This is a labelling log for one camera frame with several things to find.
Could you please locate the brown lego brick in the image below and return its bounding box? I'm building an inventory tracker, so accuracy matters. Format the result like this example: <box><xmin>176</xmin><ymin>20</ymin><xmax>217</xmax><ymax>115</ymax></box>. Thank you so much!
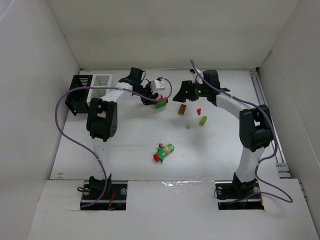
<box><xmin>178</xmin><ymin>104</ymin><xmax>187</xmax><ymax>116</ymax></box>

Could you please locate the green lego brick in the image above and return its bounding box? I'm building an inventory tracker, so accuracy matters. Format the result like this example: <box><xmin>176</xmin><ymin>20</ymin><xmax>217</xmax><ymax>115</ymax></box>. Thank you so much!
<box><xmin>155</xmin><ymin>100</ymin><xmax>167</xmax><ymax>109</ymax></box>

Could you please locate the lime curved lego brick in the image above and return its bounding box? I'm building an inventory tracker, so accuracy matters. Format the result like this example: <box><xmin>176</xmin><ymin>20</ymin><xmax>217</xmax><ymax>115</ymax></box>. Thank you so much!
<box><xmin>199</xmin><ymin>116</ymin><xmax>208</xmax><ymax>126</ymax></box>

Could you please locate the green red lego cluster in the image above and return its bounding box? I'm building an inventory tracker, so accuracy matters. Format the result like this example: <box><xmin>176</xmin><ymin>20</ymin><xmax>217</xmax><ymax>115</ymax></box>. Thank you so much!
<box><xmin>153</xmin><ymin>143</ymin><xmax>175</xmax><ymax>163</ymax></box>

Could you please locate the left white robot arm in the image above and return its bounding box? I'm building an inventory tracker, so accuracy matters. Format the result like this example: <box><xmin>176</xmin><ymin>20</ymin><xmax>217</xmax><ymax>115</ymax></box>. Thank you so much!
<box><xmin>86</xmin><ymin>67</ymin><xmax>160</xmax><ymax>194</ymax></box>

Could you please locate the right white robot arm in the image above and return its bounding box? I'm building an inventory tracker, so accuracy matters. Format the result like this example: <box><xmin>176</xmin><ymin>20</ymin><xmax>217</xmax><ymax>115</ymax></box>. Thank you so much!
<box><xmin>173</xmin><ymin>68</ymin><xmax>274</xmax><ymax>200</ymax></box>

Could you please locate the white slatted container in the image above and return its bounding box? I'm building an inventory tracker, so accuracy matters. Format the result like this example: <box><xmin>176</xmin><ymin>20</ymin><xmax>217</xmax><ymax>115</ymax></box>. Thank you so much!
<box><xmin>86</xmin><ymin>74</ymin><xmax>113</xmax><ymax>105</ymax></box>

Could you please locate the black slatted container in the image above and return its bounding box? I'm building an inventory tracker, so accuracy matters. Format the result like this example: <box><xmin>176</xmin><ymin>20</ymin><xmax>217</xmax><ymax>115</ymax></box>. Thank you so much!
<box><xmin>65</xmin><ymin>75</ymin><xmax>93</xmax><ymax>116</ymax></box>

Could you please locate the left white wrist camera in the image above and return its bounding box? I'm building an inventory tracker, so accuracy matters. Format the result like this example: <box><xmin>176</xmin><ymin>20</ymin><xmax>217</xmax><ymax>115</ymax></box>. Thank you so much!
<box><xmin>150</xmin><ymin>78</ymin><xmax>166</xmax><ymax>93</ymax></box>

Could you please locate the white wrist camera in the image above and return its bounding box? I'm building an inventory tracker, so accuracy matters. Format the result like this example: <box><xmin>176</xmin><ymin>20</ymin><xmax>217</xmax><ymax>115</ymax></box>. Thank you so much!
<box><xmin>150</xmin><ymin>78</ymin><xmax>166</xmax><ymax>93</ymax></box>
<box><xmin>189</xmin><ymin>68</ymin><xmax>196</xmax><ymax>75</ymax></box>

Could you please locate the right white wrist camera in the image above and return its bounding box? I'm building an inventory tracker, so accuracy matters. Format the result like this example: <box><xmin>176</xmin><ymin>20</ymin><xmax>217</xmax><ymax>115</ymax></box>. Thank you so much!
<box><xmin>189</xmin><ymin>68</ymin><xmax>196</xmax><ymax>75</ymax></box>

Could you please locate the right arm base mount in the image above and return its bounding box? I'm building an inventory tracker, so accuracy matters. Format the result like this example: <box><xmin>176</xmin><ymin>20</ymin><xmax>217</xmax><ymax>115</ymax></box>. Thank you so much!
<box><xmin>213</xmin><ymin>174</ymin><xmax>265</xmax><ymax>210</ymax></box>

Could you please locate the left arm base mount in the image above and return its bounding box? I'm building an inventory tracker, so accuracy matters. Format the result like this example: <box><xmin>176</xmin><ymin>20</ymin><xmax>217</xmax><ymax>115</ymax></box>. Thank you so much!
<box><xmin>77</xmin><ymin>176</ymin><xmax>128</xmax><ymax>211</ymax></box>

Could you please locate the aluminium rail right side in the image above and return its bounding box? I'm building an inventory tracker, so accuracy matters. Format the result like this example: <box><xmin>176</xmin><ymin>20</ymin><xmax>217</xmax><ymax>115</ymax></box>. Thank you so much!
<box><xmin>249</xmin><ymin>69</ymin><xmax>292</xmax><ymax>179</ymax></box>

